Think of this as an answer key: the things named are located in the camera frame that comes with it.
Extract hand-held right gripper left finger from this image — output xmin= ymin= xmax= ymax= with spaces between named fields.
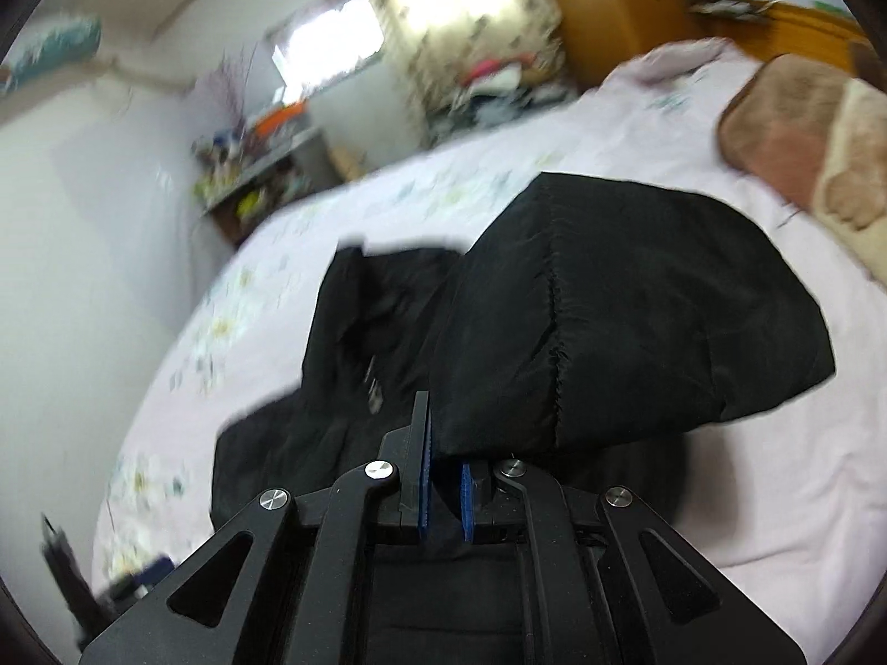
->
xmin=79 ymin=391 xmax=437 ymax=665

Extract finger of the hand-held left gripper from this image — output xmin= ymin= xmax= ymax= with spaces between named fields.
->
xmin=104 ymin=553 xmax=174 ymax=607

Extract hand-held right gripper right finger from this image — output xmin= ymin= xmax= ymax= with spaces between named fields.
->
xmin=457 ymin=457 xmax=808 ymax=665

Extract black padded jacket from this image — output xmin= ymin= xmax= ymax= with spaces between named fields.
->
xmin=211 ymin=172 xmax=836 ymax=559

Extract pile of colourful clothes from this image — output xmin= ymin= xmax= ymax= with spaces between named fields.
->
xmin=430 ymin=52 xmax=576 ymax=146

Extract bed with pink floral sheet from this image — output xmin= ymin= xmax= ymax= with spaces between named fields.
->
xmin=90 ymin=38 xmax=887 ymax=665

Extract cluttered shelf unit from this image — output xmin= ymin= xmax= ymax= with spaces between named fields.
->
xmin=194 ymin=128 xmax=334 ymax=247

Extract orange box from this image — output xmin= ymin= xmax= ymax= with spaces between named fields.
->
xmin=253 ymin=103 xmax=306 ymax=136

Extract purple dried branches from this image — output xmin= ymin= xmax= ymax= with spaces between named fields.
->
xmin=197 ymin=45 xmax=261 ymax=146

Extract window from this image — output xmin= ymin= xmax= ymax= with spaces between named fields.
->
xmin=270 ymin=0 xmax=385 ymax=84

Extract floral curtain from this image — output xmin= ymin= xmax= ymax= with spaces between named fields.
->
xmin=346 ymin=0 xmax=562 ymax=146

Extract brown plush blanket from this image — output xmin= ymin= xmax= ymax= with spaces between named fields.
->
xmin=717 ymin=52 xmax=887 ymax=271

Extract wooden wardrobe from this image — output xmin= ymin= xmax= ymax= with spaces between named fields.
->
xmin=523 ymin=0 xmax=715 ymax=91

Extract teal bag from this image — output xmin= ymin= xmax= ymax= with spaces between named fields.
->
xmin=3 ymin=17 xmax=101 ymax=91

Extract wooden headboard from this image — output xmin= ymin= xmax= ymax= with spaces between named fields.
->
xmin=693 ymin=0 xmax=874 ymax=77

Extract white wall pipe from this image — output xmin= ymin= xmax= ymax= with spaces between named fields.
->
xmin=104 ymin=59 xmax=188 ymax=93

